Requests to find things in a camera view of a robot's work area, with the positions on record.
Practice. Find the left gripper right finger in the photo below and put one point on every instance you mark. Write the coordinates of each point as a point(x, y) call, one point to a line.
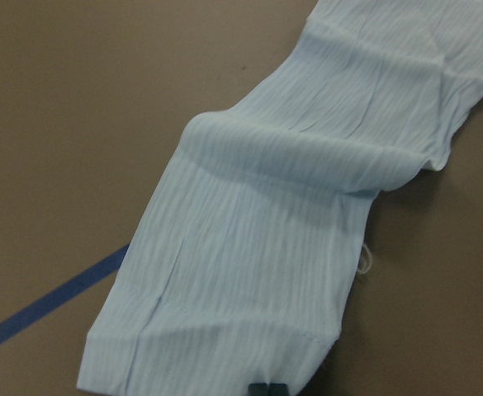
point(277, 389)

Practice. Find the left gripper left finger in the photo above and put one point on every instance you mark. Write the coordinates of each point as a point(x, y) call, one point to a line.
point(258, 389)

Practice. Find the light blue button shirt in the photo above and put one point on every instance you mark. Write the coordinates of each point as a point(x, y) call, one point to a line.
point(240, 268)

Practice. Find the crossing blue tape strip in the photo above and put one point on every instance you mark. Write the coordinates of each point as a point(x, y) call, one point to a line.
point(62, 294)

